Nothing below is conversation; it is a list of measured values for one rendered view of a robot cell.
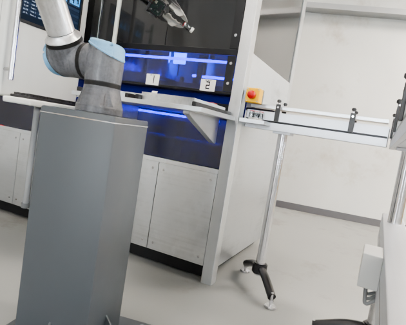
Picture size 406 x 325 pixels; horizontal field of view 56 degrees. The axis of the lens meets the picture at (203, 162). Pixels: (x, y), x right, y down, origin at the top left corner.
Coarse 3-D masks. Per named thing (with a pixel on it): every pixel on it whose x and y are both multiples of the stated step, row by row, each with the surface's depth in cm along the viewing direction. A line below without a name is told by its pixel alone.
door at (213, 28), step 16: (192, 0) 201; (208, 0) 197; (224, 0) 193; (176, 16) 205; (192, 16) 201; (208, 16) 197; (224, 16) 193; (176, 32) 205; (192, 32) 201; (208, 32) 197; (224, 32) 194; (224, 48) 194
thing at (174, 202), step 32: (0, 128) 263; (0, 160) 264; (160, 160) 209; (256, 160) 231; (0, 192) 264; (160, 192) 209; (192, 192) 201; (256, 192) 244; (160, 224) 210; (192, 224) 201; (256, 224) 258; (192, 256) 202; (224, 256) 209
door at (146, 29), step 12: (108, 0) 224; (132, 0) 217; (108, 12) 224; (132, 12) 217; (144, 12) 214; (168, 12) 207; (108, 24) 224; (120, 24) 221; (132, 24) 217; (144, 24) 214; (156, 24) 211; (108, 36) 224; (120, 36) 221; (132, 36) 217; (144, 36) 214; (156, 36) 211
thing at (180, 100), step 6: (144, 96) 169; (150, 96) 167; (156, 96) 166; (162, 96) 165; (168, 96) 163; (174, 96) 162; (180, 96) 161; (168, 102) 164; (174, 102) 162; (180, 102) 161; (186, 102) 160; (198, 102) 162; (204, 102) 167; (222, 108) 186
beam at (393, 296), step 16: (384, 224) 141; (384, 240) 115; (400, 240) 118; (384, 256) 97; (400, 256) 98; (384, 272) 84; (400, 272) 84; (384, 288) 75; (400, 288) 73; (384, 304) 68; (400, 304) 65; (384, 320) 62; (400, 320) 59
